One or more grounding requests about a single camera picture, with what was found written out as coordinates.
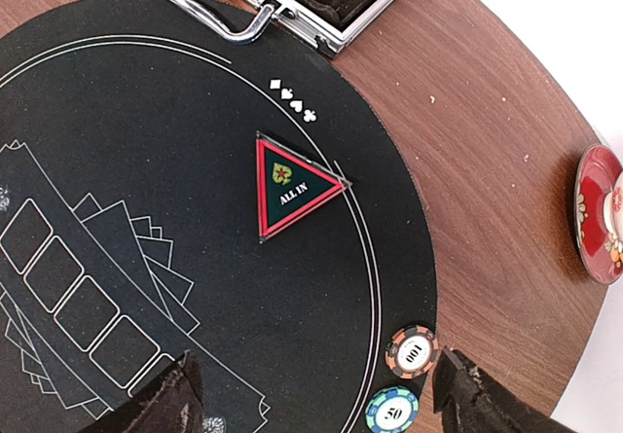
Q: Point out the green chip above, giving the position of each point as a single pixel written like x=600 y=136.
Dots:
x=392 y=409

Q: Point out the round black poker mat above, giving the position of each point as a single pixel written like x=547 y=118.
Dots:
x=129 y=226

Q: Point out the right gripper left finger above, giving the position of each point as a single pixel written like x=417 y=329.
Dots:
x=171 y=402

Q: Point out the red triangle card holder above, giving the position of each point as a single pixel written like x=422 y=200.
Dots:
x=290 y=186

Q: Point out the red saucer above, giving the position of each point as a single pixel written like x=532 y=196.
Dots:
x=599 y=250

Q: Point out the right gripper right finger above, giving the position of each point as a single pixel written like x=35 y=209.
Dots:
x=468 y=400

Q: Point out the orange chip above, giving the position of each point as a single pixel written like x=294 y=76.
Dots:
x=412 y=352

